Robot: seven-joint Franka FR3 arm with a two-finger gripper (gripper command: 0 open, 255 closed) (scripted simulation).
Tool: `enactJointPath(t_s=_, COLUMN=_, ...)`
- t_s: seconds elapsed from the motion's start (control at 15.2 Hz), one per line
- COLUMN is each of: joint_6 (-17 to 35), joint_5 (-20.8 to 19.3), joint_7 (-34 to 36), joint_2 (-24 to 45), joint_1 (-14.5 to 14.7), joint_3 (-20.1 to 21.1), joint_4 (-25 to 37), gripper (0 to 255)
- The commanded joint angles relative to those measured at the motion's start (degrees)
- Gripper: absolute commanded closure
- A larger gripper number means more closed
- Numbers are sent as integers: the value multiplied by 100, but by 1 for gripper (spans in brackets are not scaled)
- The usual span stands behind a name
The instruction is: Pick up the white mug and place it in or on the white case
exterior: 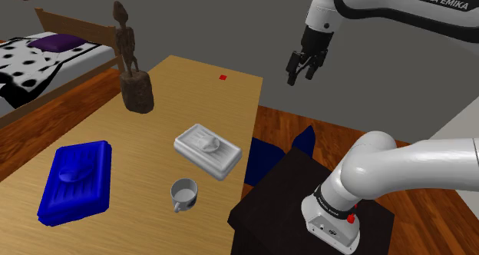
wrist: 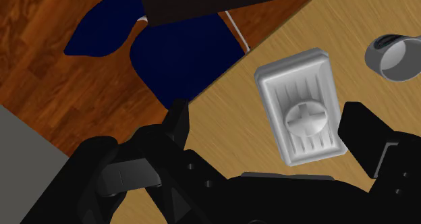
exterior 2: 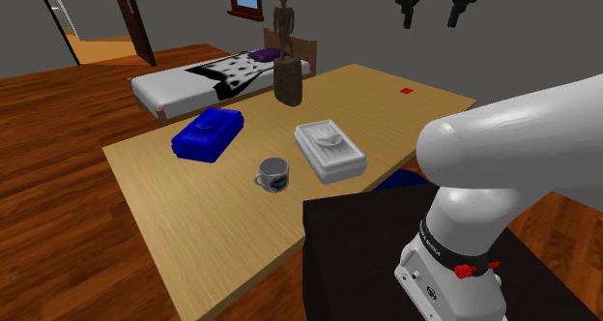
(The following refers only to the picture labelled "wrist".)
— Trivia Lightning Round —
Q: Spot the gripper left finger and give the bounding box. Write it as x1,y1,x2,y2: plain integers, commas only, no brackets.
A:
20,98,228,224

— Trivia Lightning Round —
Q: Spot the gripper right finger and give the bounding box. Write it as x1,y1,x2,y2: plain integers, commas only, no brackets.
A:
337,101,421,198

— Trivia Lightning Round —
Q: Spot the grey cup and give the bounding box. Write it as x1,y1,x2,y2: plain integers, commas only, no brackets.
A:
364,34,421,83

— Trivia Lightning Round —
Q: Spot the dark blue chair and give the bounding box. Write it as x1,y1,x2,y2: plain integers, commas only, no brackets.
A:
63,0,252,110

